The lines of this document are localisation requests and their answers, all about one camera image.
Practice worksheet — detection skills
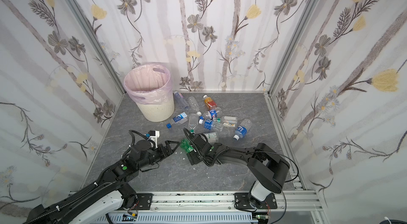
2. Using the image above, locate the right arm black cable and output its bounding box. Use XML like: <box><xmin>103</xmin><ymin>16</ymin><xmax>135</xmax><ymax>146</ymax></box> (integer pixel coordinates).
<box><xmin>270</xmin><ymin>150</ymin><xmax>300</xmax><ymax>183</ymax></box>

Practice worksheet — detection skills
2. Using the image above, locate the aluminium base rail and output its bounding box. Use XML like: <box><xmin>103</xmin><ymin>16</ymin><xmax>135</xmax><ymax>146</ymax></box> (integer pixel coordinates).
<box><xmin>132</xmin><ymin>191</ymin><xmax>323</xmax><ymax>213</ymax></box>

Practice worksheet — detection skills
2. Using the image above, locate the aluminium corner frame post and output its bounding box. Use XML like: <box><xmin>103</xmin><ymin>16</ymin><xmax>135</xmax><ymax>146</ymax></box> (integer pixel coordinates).
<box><xmin>267</xmin><ymin>0</ymin><xmax>319</xmax><ymax>96</ymax></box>

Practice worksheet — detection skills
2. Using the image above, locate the white slotted cable duct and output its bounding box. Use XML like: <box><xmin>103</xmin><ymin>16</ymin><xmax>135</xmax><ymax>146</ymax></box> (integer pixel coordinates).
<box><xmin>109</xmin><ymin>212</ymin><xmax>259</xmax><ymax>224</ymax></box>

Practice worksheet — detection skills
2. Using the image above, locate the orange red label bottle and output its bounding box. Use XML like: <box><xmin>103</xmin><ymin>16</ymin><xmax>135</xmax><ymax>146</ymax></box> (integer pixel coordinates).
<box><xmin>203</xmin><ymin>95</ymin><xmax>217</xmax><ymax>110</ymax></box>

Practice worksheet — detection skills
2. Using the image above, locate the green soda bottle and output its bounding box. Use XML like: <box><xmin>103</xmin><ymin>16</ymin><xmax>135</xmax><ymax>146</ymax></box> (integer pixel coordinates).
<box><xmin>180</xmin><ymin>139</ymin><xmax>194</xmax><ymax>154</ymax></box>

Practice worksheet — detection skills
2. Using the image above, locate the clear ribbed bottle white cap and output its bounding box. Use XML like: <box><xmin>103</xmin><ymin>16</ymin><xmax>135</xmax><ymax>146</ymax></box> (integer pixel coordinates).
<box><xmin>187</xmin><ymin>96</ymin><xmax>202</xmax><ymax>117</ymax></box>

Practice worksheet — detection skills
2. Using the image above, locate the Pepsi blue label bottle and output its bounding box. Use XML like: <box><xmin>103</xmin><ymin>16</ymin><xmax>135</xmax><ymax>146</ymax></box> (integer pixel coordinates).
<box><xmin>202</xmin><ymin>107</ymin><xmax>223</xmax><ymax>120</ymax></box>

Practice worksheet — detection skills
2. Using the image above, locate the pink bin liner bag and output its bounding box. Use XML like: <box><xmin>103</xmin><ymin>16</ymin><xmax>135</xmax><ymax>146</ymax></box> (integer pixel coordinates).
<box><xmin>123</xmin><ymin>64</ymin><xmax>173</xmax><ymax>105</ymax></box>

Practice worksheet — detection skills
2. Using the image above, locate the Pocari Sweat bottle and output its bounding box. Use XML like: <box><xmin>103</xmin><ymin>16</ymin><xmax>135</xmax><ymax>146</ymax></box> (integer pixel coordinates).
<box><xmin>233</xmin><ymin>119</ymin><xmax>253</xmax><ymax>141</ymax></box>

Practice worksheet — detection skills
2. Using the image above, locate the untouched water blue label bottle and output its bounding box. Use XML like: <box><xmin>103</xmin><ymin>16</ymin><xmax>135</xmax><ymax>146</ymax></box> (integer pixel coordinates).
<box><xmin>166</xmin><ymin>112</ymin><xmax>188</xmax><ymax>129</ymax></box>

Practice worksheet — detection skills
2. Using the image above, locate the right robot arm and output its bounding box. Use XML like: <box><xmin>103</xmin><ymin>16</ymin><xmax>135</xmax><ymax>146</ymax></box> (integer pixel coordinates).
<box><xmin>185</xmin><ymin>131</ymin><xmax>290</xmax><ymax>211</ymax></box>

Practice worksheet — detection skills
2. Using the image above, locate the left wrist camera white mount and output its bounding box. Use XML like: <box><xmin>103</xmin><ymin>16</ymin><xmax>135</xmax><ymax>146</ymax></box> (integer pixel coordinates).
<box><xmin>146</xmin><ymin>130</ymin><xmax>160</xmax><ymax>148</ymax></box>

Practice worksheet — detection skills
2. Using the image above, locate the cream waste bin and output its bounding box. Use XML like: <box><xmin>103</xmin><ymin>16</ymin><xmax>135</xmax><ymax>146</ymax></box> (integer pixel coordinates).
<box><xmin>136</xmin><ymin>91</ymin><xmax>175</xmax><ymax>122</ymax></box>

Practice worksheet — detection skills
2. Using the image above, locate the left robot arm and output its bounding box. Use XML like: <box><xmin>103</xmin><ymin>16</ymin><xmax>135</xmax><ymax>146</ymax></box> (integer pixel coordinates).
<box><xmin>25</xmin><ymin>140</ymin><xmax>180</xmax><ymax>224</ymax></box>

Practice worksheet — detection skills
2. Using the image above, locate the clear bottle green label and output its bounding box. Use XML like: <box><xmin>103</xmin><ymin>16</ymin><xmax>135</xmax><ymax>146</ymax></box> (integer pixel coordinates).
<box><xmin>221</xmin><ymin>115</ymin><xmax>237</xmax><ymax>128</ymax></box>

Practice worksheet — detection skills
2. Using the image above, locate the purple tinted Cancer bottle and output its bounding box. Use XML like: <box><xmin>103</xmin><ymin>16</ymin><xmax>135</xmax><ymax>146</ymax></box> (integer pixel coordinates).
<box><xmin>174</xmin><ymin>91</ymin><xmax>190</xmax><ymax>111</ymax></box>

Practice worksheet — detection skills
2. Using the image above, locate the clear square bottle nutrition label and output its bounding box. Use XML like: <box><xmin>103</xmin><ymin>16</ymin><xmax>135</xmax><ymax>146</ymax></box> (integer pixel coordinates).
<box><xmin>204</xmin><ymin>132</ymin><xmax>219</xmax><ymax>144</ymax></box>

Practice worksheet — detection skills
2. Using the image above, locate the left aluminium corner post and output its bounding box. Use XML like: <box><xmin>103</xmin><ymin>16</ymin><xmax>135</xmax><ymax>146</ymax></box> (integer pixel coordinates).
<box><xmin>65</xmin><ymin>0</ymin><xmax>126</xmax><ymax>95</ymax></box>

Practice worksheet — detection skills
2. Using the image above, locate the clear square bottle green band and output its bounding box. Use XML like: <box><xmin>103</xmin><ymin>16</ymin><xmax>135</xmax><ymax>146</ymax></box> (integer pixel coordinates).
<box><xmin>188</xmin><ymin>113</ymin><xmax>199</xmax><ymax>133</ymax></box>

